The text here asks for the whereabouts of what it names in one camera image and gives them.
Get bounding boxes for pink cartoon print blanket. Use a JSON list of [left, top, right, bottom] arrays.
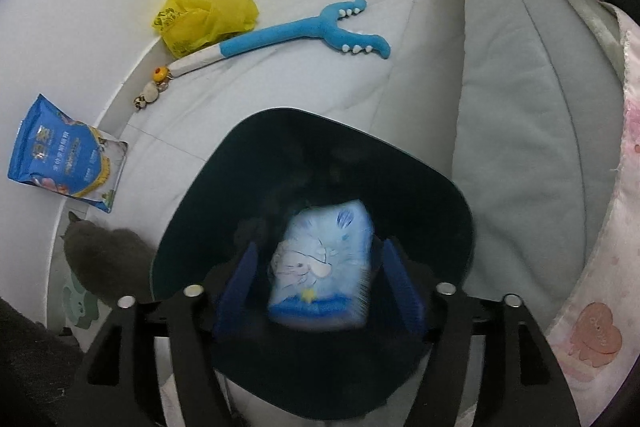
[[547, 4, 639, 426]]

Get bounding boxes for blue plush slingshot toy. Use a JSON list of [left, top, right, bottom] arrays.
[[167, 0, 392, 78]]

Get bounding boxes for yellow plastic bag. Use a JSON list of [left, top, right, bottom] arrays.
[[152, 0, 259, 58]]

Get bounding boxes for blue snack bag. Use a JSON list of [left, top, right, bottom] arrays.
[[8, 95, 128, 213]]

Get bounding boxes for dark teal trash bin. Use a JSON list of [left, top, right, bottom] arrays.
[[151, 108, 474, 421]]

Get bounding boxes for blue tissue packet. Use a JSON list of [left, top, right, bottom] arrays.
[[267, 200, 373, 332]]

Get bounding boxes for small duck keychain toys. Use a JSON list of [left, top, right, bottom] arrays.
[[134, 66, 171, 112]]

